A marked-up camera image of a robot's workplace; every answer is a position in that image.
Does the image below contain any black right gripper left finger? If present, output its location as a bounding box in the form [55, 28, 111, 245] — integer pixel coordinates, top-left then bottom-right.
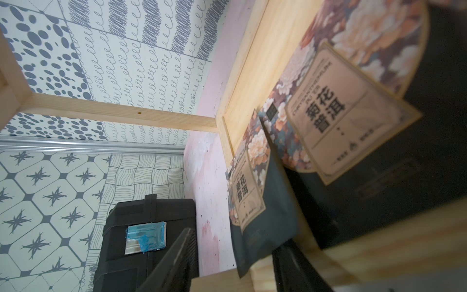
[137, 228, 197, 292]

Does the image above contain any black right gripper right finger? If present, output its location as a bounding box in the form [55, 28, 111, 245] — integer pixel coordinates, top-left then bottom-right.
[272, 240, 333, 292]

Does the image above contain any brown patterned tea bag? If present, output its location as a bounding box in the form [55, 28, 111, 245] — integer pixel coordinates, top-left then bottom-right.
[226, 112, 299, 277]
[259, 1, 467, 249]

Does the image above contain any light wooden shelf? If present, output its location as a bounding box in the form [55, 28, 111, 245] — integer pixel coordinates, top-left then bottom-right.
[1, 1, 467, 285]

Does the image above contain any black plastic toolbox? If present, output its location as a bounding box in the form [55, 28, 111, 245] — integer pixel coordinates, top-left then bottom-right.
[92, 195, 199, 292]

